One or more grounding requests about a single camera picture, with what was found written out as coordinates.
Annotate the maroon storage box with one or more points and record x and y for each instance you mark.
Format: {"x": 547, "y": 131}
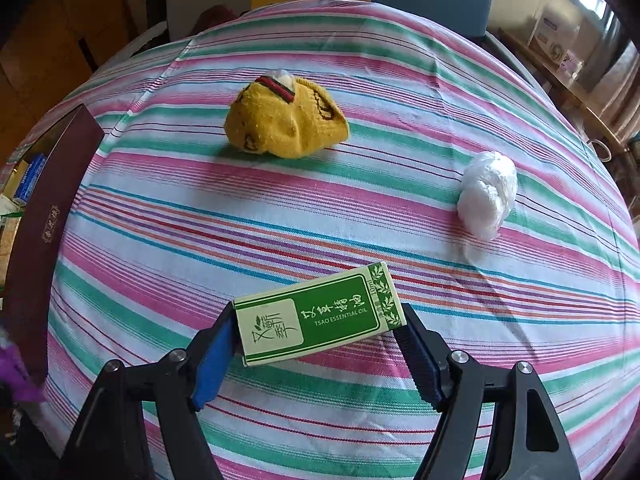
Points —
{"x": 50, "y": 210}

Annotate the yellow knitted sock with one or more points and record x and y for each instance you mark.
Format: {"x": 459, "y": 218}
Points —
{"x": 280, "y": 125}

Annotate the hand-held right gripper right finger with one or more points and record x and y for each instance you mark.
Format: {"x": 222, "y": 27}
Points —
{"x": 425, "y": 365}

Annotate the dark red cloth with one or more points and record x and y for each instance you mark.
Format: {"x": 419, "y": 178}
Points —
{"x": 217, "y": 17}

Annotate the white plastic bag ball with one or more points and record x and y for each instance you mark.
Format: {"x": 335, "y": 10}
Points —
{"x": 487, "y": 190}

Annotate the wooden cabinet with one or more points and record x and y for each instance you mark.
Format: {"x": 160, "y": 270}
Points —
{"x": 50, "y": 35}

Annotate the blue tissue pack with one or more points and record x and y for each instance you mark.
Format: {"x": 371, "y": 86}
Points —
{"x": 31, "y": 175}

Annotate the beige curtain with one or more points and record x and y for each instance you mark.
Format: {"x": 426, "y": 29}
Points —
{"x": 620, "y": 95}

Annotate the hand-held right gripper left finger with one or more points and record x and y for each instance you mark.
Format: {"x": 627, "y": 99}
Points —
{"x": 212, "y": 365}

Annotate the purple crumpled plastic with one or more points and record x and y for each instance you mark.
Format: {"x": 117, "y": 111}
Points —
{"x": 17, "y": 370}

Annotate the small pink container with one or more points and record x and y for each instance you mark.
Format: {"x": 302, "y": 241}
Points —
{"x": 572, "y": 65}

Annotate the green and white carton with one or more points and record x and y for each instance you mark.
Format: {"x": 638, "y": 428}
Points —
{"x": 320, "y": 320}

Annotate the grey metal tube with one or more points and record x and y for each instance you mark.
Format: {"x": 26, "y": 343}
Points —
{"x": 515, "y": 57}

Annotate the wooden side table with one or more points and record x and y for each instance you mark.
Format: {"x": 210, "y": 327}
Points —
{"x": 575, "y": 95}

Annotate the striped tablecloth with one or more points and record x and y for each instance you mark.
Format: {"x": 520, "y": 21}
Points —
{"x": 350, "y": 210}

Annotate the white cardboard box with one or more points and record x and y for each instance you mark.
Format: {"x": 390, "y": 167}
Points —
{"x": 552, "y": 35}

